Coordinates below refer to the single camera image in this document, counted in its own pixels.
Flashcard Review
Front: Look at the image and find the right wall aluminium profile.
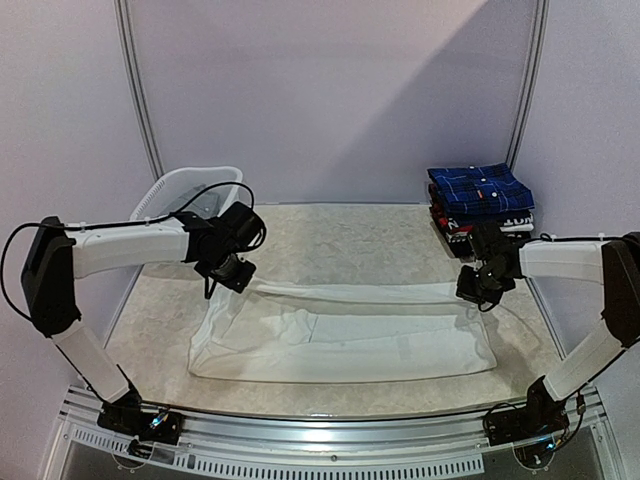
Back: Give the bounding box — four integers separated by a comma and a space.
505, 0, 549, 171

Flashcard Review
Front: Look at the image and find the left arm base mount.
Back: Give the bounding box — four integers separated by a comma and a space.
97, 393, 185, 459

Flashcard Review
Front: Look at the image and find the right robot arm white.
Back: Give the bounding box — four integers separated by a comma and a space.
456, 224, 639, 436

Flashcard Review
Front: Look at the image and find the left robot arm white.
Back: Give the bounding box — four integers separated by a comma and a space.
20, 202, 267, 434

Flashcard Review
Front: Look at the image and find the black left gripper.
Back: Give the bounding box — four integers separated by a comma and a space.
200, 250, 257, 294

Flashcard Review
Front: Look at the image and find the white cloth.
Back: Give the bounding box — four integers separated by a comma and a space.
188, 280, 497, 384

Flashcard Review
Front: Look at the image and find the blue plaid shirt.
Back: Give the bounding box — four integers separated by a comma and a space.
427, 163, 534, 216

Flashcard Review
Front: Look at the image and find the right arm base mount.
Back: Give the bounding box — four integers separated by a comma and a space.
482, 377, 586, 470

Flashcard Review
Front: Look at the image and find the white folded garment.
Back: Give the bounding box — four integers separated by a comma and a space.
492, 223, 534, 238

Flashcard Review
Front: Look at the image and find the left wall aluminium profile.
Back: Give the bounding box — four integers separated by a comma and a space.
114, 0, 164, 179

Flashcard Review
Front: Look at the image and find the grey folded garment in basket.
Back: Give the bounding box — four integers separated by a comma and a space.
166, 184, 221, 218

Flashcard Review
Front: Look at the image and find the wall aluminium profile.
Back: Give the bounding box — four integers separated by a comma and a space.
505, 0, 549, 171
114, 0, 164, 179

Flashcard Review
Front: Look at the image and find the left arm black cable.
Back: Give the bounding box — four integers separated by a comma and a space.
0, 182, 266, 321

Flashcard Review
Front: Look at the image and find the aluminium front rail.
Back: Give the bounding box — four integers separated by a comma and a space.
44, 387, 624, 479

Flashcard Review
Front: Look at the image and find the red black folded garment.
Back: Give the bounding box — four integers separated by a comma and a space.
427, 184, 534, 234

